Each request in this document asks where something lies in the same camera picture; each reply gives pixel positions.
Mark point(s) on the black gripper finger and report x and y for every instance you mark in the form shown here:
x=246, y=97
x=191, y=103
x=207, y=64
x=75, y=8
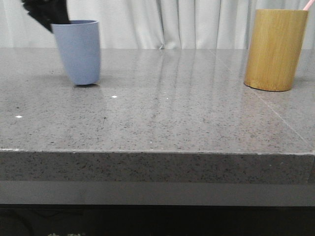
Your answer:
x=47, y=12

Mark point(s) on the blue plastic cup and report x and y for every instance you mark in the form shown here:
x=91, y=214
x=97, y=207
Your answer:
x=79, y=47

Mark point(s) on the white curtain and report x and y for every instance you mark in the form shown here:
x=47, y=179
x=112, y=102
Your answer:
x=148, y=24

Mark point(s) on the bamboo cylinder holder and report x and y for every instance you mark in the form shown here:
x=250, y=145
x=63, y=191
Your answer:
x=275, y=48

